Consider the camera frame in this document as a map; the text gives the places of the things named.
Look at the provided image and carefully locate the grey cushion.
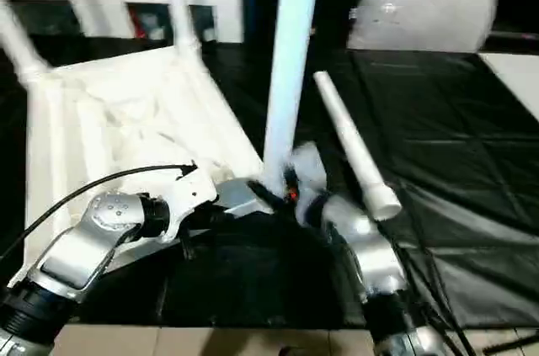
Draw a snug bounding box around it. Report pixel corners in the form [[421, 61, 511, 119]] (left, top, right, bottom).
[[347, 0, 503, 55]]

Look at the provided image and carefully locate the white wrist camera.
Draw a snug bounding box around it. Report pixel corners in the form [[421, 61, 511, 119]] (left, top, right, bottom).
[[158, 169, 221, 224], [285, 141, 331, 195]]

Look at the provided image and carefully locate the white flat sheet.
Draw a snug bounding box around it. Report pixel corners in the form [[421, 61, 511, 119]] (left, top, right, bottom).
[[477, 52, 539, 123]]

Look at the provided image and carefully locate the black work mat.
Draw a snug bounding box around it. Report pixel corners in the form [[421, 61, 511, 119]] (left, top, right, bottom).
[[0, 36, 539, 332]]

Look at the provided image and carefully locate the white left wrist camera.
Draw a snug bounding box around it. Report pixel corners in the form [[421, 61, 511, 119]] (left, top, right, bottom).
[[158, 169, 221, 224]]

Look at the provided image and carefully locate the white plastic table top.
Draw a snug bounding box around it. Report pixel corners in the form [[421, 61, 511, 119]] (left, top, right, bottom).
[[24, 42, 277, 271]]

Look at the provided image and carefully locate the white plastic table leg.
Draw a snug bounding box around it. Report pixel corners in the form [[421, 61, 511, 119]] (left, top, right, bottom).
[[0, 0, 53, 85], [155, 0, 205, 60], [259, 0, 325, 199], [312, 71, 403, 223]]

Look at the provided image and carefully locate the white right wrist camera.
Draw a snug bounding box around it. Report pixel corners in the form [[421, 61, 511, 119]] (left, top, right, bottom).
[[285, 141, 331, 195]]

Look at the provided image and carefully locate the black stand leg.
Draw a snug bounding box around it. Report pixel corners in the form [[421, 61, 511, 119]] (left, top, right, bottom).
[[495, 334, 539, 356]]

